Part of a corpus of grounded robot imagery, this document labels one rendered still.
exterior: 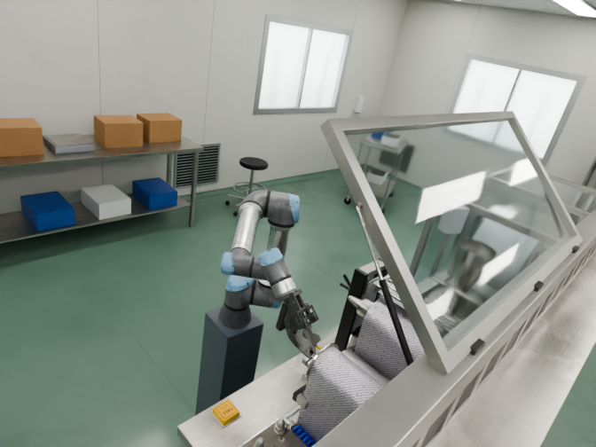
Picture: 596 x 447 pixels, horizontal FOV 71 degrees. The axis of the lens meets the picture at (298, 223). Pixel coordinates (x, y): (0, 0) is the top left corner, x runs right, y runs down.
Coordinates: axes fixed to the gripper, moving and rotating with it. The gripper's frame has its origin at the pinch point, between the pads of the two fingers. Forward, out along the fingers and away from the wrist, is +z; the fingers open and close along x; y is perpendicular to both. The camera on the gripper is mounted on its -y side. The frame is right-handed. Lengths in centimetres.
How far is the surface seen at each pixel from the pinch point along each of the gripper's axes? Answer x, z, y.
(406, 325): 22.7, 5.0, 22.0
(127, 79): 106, -277, -214
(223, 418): -17.0, 8.8, -36.9
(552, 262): 55, 6, 59
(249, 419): -8.6, 13.7, -35.9
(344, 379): -2.2, 9.4, 12.6
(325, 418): -4.6, 18.6, -0.3
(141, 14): 119, -315, -169
